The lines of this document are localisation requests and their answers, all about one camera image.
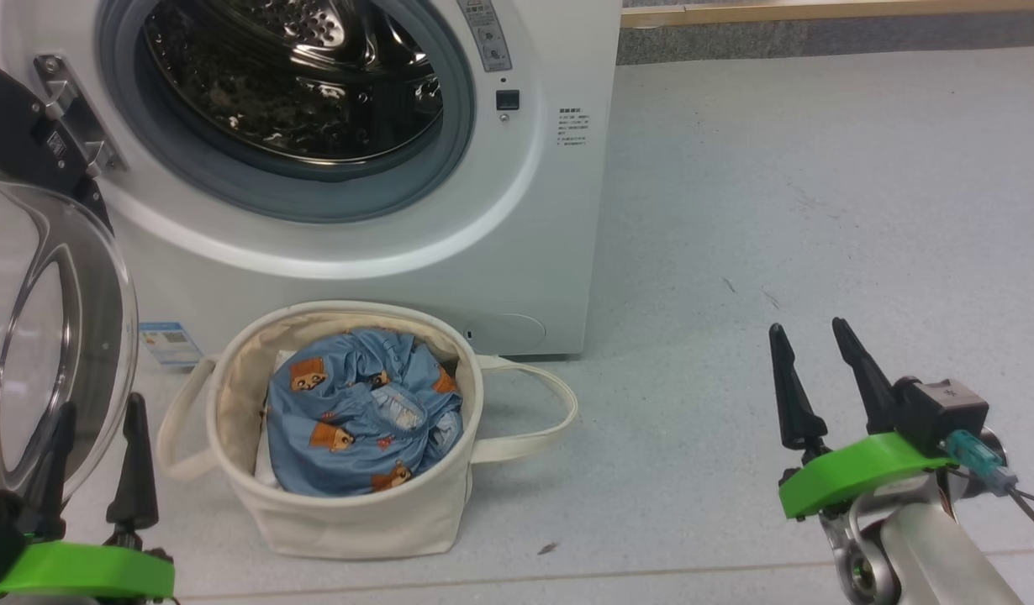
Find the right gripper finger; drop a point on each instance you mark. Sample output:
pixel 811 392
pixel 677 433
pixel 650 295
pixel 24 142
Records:
pixel 870 386
pixel 794 412

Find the perforated steel washer drum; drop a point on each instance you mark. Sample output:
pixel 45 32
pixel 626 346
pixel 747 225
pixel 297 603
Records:
pixel 273 84

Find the cream canvas laundry basket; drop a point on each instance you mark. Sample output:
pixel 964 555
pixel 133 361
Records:
pixel 357 525

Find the white cloth in basket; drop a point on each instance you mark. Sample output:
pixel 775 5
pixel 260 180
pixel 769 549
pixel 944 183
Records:
pixel 265 462

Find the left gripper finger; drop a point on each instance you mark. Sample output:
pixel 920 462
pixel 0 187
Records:
pixel 137 479
pixel 50 479

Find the metal door hinge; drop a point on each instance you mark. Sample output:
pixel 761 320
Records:
pixel 71 109

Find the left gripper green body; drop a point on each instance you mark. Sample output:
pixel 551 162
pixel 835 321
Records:
pixel 80 567

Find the blue energy label sticker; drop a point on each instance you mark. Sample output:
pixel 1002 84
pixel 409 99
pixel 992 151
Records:
pixel 168 343

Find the round drain filter cover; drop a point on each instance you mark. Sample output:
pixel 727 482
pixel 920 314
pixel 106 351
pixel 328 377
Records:
pixel 509 334

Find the grey rubber door gasket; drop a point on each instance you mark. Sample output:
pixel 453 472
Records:
pixel 231 189

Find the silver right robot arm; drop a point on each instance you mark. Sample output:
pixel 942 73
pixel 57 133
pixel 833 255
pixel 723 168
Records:
pixel 929 555

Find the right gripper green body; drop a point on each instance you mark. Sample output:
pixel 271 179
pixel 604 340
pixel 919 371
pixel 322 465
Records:
pixel 853 470

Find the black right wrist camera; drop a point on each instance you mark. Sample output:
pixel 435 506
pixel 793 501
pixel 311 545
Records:
pixel 941 407

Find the round dark washing machine door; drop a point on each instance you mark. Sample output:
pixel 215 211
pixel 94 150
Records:
pixel 63 336

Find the black door latch socket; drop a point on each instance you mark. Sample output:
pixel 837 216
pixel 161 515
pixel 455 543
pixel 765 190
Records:
pixel 507 100

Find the blue bear-print garment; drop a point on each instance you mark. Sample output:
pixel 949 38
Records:
pixel 357 420

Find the grey warning sticker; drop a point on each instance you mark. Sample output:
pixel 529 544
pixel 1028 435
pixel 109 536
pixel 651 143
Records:
pixel 487 38

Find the white front-load washing machine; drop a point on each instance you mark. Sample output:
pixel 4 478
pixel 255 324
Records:
pixel 517 252

